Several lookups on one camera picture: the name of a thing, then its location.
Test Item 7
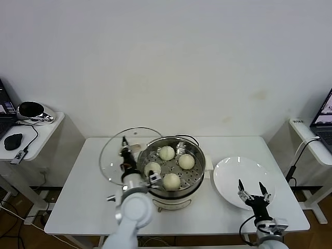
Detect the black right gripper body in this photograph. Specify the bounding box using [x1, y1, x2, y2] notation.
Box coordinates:
[245, 195, 273, 223]

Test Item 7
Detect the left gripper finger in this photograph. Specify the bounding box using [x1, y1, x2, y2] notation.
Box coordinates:
[119, 135, 131, 158]

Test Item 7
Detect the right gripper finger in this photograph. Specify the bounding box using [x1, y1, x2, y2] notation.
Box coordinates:
[237, 178, 254, 204]
[258, 181, 272, 203]

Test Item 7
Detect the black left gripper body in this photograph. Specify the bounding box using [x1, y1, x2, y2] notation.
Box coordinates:
[121, 155, 139, 178]

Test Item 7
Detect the round glass pot lid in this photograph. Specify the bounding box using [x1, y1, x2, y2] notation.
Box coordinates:
[99, 126, 167, 186]

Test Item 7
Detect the white steamed baozi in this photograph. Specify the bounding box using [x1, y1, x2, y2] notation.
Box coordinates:
[144, 162, 162, 177]
[158, 146, 176, 161]
[162, 173, 181, 191]
[178, 153, 196, 170]

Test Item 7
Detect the stainless steel steamer basket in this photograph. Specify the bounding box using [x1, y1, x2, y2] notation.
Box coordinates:
[136, 135, 208, 198]

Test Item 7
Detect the white round plate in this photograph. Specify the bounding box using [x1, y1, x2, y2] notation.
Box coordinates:
[213, 156, 276, 210]

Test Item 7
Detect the black open laptop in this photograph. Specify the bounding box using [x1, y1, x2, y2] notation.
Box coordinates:
[0, 77, 18, 140]
[310, 88, 332, 154]

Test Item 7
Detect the chrome headset device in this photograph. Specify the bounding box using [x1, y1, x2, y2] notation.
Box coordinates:
[16, 101, 57, 122]

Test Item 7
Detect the small grey usb hub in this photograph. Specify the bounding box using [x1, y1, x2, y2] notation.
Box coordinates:
[9, 149, 28, 164]

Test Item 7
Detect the black computer mouse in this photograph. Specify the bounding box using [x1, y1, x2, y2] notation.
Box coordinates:
[4, 133, 23, 151]

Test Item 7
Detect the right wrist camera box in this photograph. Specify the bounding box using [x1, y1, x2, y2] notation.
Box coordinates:
[271, 217, 289, 230]

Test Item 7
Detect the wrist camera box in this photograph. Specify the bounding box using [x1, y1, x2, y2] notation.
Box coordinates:
[148, 170, 161, 185]
[271, 217, 289, 230]

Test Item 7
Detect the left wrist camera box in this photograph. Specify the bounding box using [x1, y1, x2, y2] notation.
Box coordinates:
[148, 170, 161, 185]

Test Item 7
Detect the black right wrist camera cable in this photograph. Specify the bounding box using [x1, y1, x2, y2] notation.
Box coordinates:
[240, 216, 260, 246]

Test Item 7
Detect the black cable with inline box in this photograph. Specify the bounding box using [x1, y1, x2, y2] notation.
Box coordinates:
[286, 137, 321, 187]

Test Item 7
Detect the white charger cable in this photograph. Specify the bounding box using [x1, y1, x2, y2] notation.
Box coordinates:
[292, 136, 321, 169]

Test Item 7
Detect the black cooker power cable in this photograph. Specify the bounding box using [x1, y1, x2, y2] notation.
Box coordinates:
[176, 134, 201, 147]

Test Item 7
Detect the thin black usb cable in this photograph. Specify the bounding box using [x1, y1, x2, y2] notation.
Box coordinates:
[14, 121, 39, 151]

